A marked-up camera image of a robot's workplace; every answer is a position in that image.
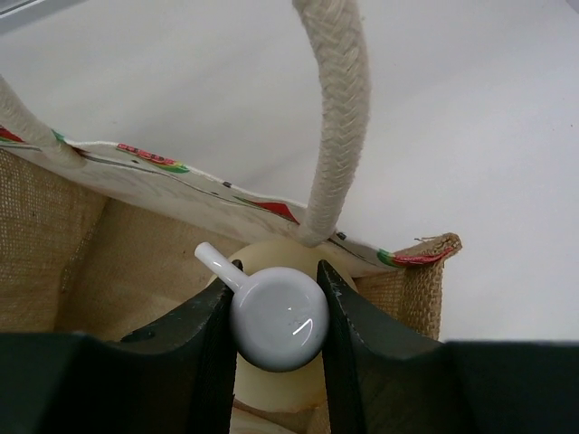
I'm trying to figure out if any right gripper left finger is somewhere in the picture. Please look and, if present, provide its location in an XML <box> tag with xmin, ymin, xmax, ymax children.
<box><xmin>1</xmin><ymin>281</ymin><xmax>236</xmax><ymax>433</ymax></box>

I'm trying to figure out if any cream bottle white pump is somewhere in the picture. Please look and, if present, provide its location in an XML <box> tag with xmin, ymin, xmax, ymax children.
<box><xmin>195</xmin><ymin>240</ymin><xmax>353</xmax><ymax>413</ymax></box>

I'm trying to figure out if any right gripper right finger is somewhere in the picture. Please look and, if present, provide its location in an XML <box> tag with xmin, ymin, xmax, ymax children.
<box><xmin>317</xmin><ymin>261</ymin><xmax>578</xmax><ymax>433</ymax></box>

